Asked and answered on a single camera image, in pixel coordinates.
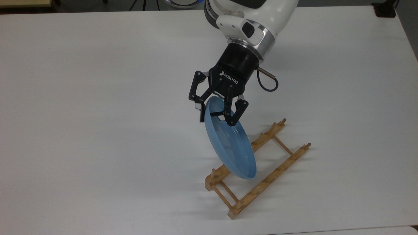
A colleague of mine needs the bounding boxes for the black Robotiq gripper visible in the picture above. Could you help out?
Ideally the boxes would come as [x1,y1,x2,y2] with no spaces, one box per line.
[188,42,264,127]

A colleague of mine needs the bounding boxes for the blue round plate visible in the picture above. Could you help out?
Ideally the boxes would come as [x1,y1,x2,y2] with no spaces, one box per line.
[203,96,257,180]

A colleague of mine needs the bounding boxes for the wooden plate rack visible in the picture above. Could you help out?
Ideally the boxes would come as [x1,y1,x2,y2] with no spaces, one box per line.
[204,118,311,220]

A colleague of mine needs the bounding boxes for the black tripod legs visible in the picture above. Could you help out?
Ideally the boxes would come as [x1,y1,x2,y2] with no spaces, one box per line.
[128,0,161,12]

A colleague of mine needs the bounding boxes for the black table clamp block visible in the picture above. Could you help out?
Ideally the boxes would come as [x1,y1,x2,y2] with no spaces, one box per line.
[372,2,397,18]

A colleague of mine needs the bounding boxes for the light wooden desk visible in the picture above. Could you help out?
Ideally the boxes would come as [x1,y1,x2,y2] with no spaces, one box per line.
[0,0,53,8]

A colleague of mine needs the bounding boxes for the dark blue gripper cable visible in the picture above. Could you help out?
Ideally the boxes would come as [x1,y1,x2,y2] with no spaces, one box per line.
[256,66,279,92]

